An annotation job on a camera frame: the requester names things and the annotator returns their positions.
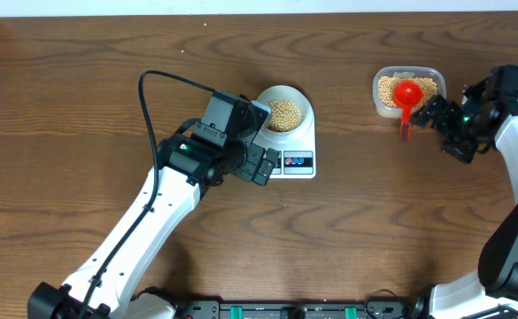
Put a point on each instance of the white digital kitchen scale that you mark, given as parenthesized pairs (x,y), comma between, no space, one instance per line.
(297,154)

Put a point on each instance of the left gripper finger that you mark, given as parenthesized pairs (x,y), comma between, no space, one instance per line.
(272,156)
(263,172)

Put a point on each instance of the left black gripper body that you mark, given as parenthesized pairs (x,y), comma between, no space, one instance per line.
(242,160)

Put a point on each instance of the clear plastic soybean container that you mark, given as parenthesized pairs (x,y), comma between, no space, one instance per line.
(430,80)

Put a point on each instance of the grey round bowl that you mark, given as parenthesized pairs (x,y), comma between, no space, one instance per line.
(294,95)

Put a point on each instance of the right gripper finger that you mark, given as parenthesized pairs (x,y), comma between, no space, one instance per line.
(429,112)
(464,152)

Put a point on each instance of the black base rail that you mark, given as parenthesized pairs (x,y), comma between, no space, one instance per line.
(294,309)

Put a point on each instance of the orange plastic scoop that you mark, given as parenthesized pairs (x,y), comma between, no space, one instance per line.
(406,95)

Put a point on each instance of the soybeans in bowl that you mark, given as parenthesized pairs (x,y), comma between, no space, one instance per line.
(286,115)

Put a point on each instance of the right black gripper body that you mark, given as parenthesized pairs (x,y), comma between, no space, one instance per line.
(457,125)

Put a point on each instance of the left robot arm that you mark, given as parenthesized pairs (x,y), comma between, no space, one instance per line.
(186,167)

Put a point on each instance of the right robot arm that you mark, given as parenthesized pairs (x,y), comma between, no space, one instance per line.
(487,119)

